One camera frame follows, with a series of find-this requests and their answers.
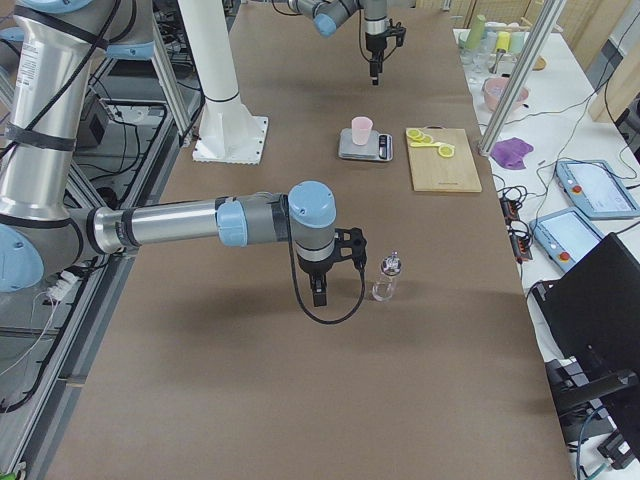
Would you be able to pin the lemon slice front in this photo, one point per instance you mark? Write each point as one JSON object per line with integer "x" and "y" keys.
{"x": 446, "y": 150}

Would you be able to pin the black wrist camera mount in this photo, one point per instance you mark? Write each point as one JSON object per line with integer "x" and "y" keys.
{"x": 350, "y": 244}

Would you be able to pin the teach pendant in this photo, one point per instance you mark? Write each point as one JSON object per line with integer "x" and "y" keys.
{"x": 566, "y": 236}
{"x": 595, "y": 190}

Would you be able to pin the far teach pendant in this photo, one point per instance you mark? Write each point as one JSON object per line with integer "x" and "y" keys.
{"x": 595, "y": 190}

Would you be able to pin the yellow plastic knife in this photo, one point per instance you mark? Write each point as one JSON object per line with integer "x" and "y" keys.
{"x": 426, "y": 145}

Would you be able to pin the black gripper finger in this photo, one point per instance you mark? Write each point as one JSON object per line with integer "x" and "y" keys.
{"x": 316, "y": 293}
{"x": 322, "y": 295}
{"x": 372, "y": 70}
{"x": 378, "y": 65}

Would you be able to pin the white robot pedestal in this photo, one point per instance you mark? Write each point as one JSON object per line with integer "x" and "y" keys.
{"x": 228, "y": 132}

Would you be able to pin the clear glass sauce bottle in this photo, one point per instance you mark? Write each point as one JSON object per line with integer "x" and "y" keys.
{"x": 385, "y": 285}

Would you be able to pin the yellow cup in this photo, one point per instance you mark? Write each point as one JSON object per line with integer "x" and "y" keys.
{"x": 502, "y": 41}

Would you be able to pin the purple cloth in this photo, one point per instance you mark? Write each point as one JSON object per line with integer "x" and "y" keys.
{"x": 510, "y": 153}

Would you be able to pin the green cup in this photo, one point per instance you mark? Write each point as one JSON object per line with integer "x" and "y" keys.
{"x": 476, "y": 32}

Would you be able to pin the lemon slice top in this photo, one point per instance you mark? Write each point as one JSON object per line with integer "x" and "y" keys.
{"x": 414, "y": 133}

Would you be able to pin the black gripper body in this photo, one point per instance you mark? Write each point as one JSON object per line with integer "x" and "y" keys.
{"x": 313, "y": 268}
{"x": 373, "y": 42}

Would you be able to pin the aluminium frame post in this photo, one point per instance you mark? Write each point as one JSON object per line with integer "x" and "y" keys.
{"x": 538, "y": 34}

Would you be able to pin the silver digital kitchen scale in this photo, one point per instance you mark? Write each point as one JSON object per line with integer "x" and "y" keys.
{"x": 379, "y": 147}

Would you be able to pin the pink bowl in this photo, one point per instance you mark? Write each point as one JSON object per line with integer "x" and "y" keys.
{"x": 493, "y": 90}

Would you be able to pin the bamboo cutting board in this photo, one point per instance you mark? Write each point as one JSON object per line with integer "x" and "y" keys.
{"x": 432, "y": 173}

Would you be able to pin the black power strip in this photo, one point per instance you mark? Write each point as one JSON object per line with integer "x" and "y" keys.
{"x": 518, "y": 231}

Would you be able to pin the near teach pendant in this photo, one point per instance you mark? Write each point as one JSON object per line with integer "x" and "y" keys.
{"x": 566, "y": 236}

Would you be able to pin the pink plastic cup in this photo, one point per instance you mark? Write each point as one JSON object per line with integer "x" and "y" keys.
{"x": 361, "y": 127}

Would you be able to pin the black monitor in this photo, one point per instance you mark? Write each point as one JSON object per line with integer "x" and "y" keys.
{"x": 593, "y": 315}

